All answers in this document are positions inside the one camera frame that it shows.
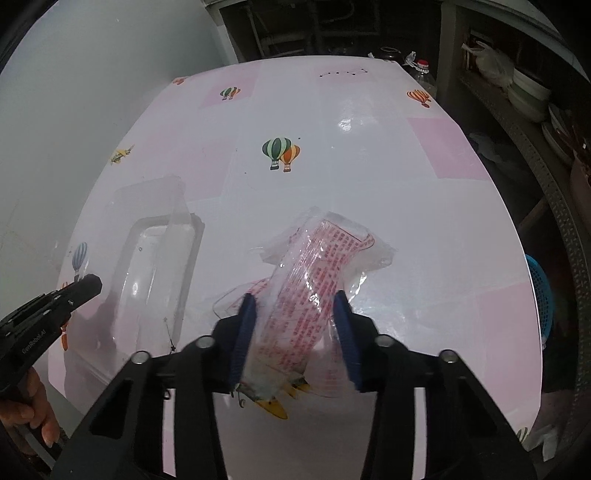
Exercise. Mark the cooking oil bottle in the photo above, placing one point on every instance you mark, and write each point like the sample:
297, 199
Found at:
425, 76

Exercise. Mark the dark glass jar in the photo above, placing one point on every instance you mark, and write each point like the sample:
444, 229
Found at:
390, 53

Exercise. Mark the white paper scrap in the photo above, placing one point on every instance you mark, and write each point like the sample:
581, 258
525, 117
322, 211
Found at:
542, 443

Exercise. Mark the stack of bowls and plates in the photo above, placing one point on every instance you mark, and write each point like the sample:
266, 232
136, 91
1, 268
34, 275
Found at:
556, 134

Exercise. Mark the clear plastic tray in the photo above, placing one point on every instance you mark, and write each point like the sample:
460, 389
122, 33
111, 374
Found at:
147, 258

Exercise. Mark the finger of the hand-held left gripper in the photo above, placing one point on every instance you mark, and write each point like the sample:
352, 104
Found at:
85, 288

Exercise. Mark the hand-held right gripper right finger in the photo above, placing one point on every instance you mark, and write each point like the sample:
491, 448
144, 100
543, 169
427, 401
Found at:
346, 341

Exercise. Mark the clear red printed wrapper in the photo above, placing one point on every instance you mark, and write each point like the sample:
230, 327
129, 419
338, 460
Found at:
314, 277

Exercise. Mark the blue plastic basket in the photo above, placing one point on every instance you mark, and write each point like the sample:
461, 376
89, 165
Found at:
542, 295

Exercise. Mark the white bowl with dark rim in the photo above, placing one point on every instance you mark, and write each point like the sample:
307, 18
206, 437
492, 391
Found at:
533, 85

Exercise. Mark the white plastic bag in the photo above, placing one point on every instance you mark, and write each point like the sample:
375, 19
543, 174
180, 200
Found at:
491, 62

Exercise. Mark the pale green bowl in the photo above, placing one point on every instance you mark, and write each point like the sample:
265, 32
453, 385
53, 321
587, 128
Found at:
526, 101

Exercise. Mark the grey concrete counter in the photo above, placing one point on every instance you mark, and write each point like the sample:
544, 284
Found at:
531, 18

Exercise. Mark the white rag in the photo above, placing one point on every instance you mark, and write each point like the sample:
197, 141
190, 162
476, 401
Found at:
489, 147

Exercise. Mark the person's left hand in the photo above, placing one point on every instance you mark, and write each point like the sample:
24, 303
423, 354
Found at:
27, 406

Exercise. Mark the pink basin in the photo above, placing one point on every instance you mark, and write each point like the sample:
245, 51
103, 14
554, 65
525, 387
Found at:
581, 184

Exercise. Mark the grey stone shelf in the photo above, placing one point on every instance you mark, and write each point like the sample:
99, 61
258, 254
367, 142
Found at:
554, 194

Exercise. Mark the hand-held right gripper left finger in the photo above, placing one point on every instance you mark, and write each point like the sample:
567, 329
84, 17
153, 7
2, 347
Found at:
242, 341

